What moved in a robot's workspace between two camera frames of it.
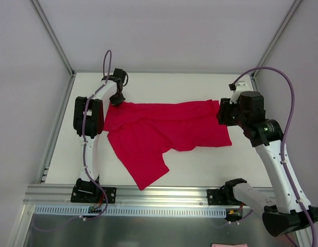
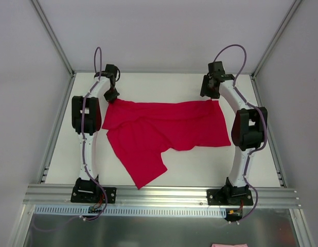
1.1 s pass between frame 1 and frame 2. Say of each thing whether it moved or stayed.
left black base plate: stayed
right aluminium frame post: stayed
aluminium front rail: stayed
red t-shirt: stayed
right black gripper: moved
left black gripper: moved
